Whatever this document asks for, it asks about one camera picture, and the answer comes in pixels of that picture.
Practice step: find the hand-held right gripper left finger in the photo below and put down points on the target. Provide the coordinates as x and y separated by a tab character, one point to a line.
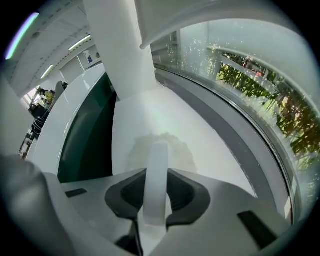
95	207

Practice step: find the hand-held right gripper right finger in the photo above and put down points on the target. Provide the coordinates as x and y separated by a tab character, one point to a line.
220	225

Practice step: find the white bathtub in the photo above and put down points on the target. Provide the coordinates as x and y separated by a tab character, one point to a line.
62	120

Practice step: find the long ceiling light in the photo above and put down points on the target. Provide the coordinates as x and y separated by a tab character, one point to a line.
80	42
47	71

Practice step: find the black framed window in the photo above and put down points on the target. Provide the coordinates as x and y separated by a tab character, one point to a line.
250	82

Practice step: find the white spray bottle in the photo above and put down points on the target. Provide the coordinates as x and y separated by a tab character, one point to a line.
88	56

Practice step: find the grey roller blind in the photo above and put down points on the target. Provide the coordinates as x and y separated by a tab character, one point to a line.
162	20

